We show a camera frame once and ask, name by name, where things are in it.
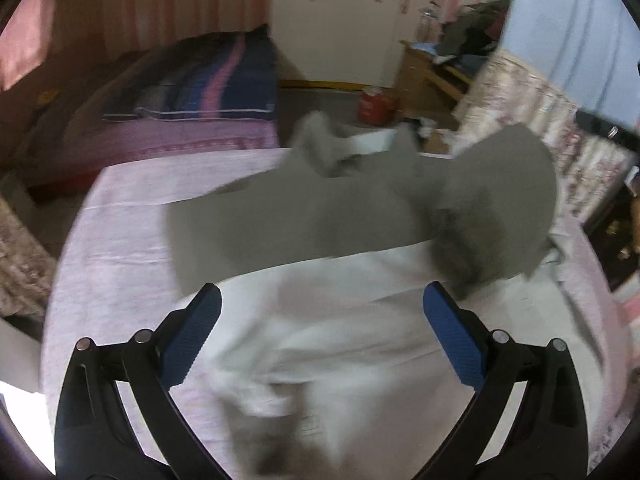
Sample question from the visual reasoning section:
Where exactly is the pink window curtain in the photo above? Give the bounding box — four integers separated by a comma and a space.
0, 0, 56, 91

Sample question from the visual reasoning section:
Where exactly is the red container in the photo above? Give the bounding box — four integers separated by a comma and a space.
357, 86, 398, 126

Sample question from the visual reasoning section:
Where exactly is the wooden desk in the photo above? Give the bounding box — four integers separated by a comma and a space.
397, 40, 481, 131

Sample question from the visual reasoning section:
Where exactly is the olive and cream jacket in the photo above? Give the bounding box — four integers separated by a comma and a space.
165, 110, 566, 480

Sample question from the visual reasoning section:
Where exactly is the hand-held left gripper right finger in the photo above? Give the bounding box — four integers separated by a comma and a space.
422, 281, 590, 480

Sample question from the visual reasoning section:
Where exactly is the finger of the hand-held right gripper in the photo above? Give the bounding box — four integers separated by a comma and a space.
575, 107, 640, 142

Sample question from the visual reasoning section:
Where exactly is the narrow blue floral curtain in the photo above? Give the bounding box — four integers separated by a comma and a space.
0, 195, 58, 318

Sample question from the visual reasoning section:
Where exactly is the bed with striped blanket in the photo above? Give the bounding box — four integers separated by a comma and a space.
15, 27, 281, 191

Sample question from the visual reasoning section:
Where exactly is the wide blue floral curtain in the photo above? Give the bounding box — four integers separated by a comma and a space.
452, 0, 640, 221

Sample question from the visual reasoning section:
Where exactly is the white wardrobe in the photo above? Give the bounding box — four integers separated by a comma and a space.
270, 0, 446, 93

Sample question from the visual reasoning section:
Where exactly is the pile of dark clothes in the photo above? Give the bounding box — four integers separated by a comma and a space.
435, 0, 513, 61

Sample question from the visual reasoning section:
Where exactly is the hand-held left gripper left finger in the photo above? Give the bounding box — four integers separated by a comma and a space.
54, 282, 223, 480

